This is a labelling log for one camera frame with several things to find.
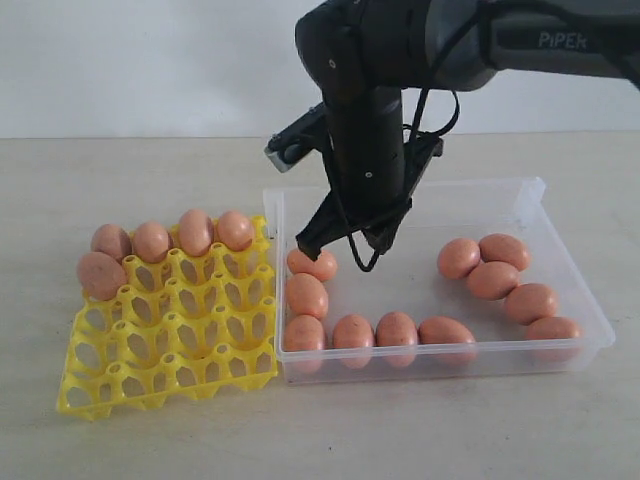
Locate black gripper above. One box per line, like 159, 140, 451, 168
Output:
296, 132, 443, 261

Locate brown egg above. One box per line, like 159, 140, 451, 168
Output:
418, 316, 476, 367
375, 311, 418, 368
178, 208, 214, 257
283, 315, 327, 374
332, 314, 375, 369
466, 261, 520, 301
478, 233, 531, 271
217, 210, 255, 251
132, 221, 172, 264
503, 283, 558, 325
525, 316, 582, 362
285, 273, 329, 320
437, 237, 481, 280
90, 224, 133, 263
76, 252, 127, 301
286, 249, 338, 282

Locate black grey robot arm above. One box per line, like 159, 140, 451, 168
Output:
295, 1, 639, 258

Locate clear plastic box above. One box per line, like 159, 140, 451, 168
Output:
263, 177, 615, 385

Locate yellow plastic egg tray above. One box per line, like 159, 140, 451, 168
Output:
56, 215, 278, 420

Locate black cable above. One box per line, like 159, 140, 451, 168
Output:
322, 0, 640, 274

